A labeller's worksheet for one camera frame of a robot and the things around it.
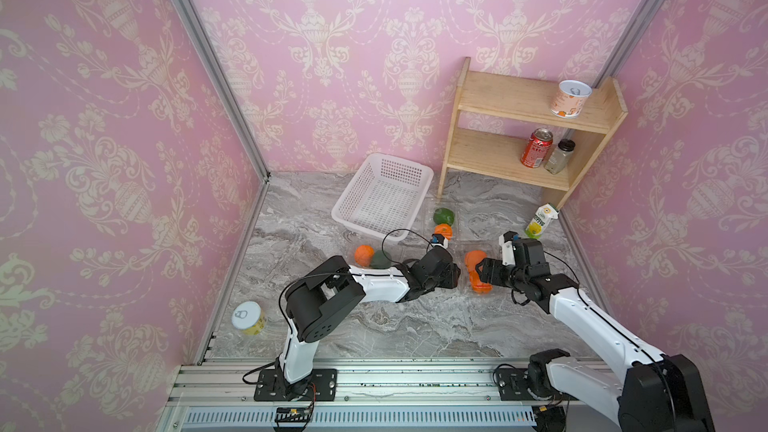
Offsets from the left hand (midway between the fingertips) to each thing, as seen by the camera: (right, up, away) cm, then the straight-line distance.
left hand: (458, 275), depth 89 cm
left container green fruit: (-23, +4, +1) cm, 24 cm away
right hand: (+8, +3, -2) cm, 9 cm away
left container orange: (-29, +6, +3) cm, 29 cm away
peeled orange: (+4, +4, +2) cm, 6 cm away
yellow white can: (-58, -9, -9) cm, 60 cm away
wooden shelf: (+18, +36, +8) cm, 41 cm away
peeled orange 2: (+5, -2, -3) cm, 7 cm away
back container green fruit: (-2, +17, +14) cm, 22 cm away
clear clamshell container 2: (+12, +7, +4) cm, 14 cm away
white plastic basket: (-23, +24, +24) cm, 41 cm away
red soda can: (+23, +38, -1) cm, 44 cm away
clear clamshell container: (+1, +15, +9) cm, 17 cm away
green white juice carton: (+28, +16, +6) cm, 33 cm away
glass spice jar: (+29, +34, -1) cm, 45 cm away
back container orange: (-2, +13, +11) cm, 17 cm away
